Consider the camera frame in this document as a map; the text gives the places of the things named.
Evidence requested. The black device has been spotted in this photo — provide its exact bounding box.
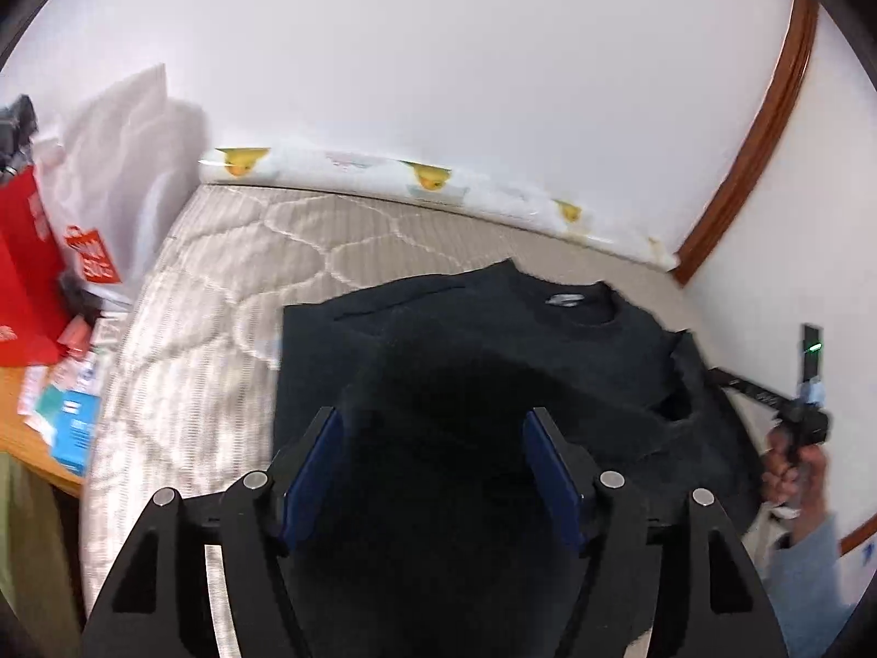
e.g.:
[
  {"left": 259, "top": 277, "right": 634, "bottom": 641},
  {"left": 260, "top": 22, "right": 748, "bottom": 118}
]
[{"left": 0, "top": 94, "right": 39, "bottom": 188}]

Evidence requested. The black sweatshirt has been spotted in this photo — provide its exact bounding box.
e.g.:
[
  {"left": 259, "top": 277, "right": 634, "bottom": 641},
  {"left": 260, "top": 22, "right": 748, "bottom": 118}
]
[{"left": 272, "top": 258, "right": 766, "bottom": 658}]

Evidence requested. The brown wooden door frame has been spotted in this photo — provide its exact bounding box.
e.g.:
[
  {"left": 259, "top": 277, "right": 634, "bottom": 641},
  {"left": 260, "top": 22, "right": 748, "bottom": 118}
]
[{"left": 671, "top": 0, "right": 821, "bottom": 286}]

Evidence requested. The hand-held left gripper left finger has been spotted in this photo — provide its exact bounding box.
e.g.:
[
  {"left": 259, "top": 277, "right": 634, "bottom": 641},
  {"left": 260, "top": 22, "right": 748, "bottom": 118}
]
[{"left": 81, "top": 406, "right": 345, "bottom": 658}]

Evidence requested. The wooden baseboard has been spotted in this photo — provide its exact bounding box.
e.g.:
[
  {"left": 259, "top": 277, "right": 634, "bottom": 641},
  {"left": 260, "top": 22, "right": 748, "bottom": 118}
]
[{"left": 839, "top": 502, "right": 877, "bottom": 556}]

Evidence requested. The wooden side table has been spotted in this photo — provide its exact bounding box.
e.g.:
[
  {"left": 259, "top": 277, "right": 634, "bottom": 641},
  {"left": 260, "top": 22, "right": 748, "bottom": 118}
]
[{"left": 0, "top": 365, "right": 87, "bottom": 498}]

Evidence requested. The duck print bolster pillow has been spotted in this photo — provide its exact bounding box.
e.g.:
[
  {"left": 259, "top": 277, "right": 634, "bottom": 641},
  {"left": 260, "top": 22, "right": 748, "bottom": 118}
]
[{"left": 198, "top": 144, "right": 681, "bottom": 269}]

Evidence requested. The striped quilted mattress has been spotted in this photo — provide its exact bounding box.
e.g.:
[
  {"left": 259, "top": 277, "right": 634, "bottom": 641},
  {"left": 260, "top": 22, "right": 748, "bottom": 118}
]
[{"left": 78, "top": 181, "right": 777, "bottom": 658}]

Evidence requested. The white plastic bag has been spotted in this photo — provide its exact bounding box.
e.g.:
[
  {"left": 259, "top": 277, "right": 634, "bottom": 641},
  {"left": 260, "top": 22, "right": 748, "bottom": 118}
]
[{"left": 34, "top": 63, "right": 208, "bottom": 307}]

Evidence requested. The pile of paper packets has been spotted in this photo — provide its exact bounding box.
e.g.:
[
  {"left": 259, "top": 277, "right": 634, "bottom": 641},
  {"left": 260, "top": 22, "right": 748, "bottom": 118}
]
[{"left": 17, "top": 314, "right": 130, "bottom": 478}]

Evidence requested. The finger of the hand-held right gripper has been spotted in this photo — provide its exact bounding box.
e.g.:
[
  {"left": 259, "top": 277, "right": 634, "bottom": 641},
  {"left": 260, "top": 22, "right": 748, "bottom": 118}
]
[{"left": 705, "top": 366, "right": 799, "bottom": 413}]

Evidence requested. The person's right hand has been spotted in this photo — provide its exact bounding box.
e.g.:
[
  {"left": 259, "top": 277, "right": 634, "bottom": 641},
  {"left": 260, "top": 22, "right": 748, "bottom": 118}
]
[{"left": 760, "top": 425, "right": 832, "bottom": 520}]

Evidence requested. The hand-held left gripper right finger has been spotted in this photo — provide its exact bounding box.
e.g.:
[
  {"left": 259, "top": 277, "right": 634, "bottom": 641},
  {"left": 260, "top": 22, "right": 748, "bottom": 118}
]
[{"left": 521, "top": 406, "right": 790, "bottom": 658}]

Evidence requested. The person's right forearm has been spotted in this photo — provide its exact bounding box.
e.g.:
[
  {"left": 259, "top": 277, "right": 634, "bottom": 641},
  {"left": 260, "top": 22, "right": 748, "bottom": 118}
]
[{"left": 760, "top": 509, "right": 859, "bottom": 658}]

